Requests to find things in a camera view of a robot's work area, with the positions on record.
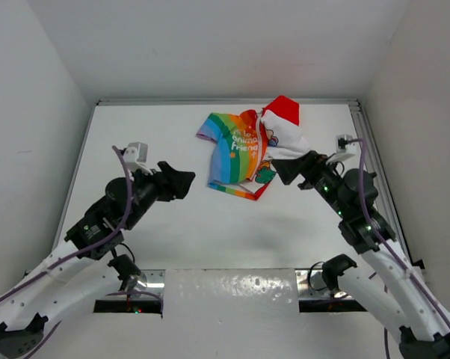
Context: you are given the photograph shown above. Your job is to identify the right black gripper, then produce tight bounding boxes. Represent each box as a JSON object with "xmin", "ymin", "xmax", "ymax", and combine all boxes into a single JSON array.
[{"xmin": 271, "ymin": 149, "xmax": 349, "ymax": 218}]

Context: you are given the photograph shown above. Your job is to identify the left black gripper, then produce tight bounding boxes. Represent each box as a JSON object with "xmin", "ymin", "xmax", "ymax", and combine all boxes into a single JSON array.
[{"xmin": 121, "ymin": 160, "xmax": 192, "ymax": 230}]

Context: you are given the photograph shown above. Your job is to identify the rainbow white kids jacket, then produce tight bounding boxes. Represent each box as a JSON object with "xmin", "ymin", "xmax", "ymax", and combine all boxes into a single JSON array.
[{"xmin": 196, "ymin": 95, "xmax": 310, "ymax": 200}]

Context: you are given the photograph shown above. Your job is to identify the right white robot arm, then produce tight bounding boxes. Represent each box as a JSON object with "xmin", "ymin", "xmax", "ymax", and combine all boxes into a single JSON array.
[{"xmin": 272, "ymin": 151, "xmax": 450, "ymax": 358}]

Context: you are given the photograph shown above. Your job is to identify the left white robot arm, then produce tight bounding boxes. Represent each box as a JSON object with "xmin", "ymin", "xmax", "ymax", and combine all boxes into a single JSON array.
[{"xmin": 0, "ymin": 162, "xmax": 195, "ymax": 358}]

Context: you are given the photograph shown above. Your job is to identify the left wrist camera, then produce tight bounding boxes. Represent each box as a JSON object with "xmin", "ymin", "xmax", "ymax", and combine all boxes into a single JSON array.
[{"xmin": 122, "ymin": 142, "xmax": 152, "ymax": 174}]

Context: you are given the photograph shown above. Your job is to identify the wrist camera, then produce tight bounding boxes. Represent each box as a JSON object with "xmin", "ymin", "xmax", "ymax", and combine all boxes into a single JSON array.
[
  {"xmin": 327, "ymin": 135, "xmax": 358, "ymax": 165},
  {"xmin": 122, "ymin": 142, "xmax": 152, "ymax": 174}
]

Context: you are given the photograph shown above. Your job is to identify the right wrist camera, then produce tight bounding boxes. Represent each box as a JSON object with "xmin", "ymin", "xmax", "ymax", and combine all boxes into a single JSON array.
[{"xmin": 327, "ymin": 135, "xmax": 358, "ymax": 165}]

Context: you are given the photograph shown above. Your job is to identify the aluminium frame rail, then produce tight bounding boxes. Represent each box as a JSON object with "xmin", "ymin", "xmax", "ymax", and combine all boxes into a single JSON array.
[{"xmin": 87, "ymin": 97, "xmax": 407, "ymax": 247}]

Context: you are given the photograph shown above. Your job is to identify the metal base plate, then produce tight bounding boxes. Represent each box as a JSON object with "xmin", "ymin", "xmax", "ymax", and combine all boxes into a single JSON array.
[{"xmin": 93, "ymin": 266, "xmax": 365, "ymax": 314}]

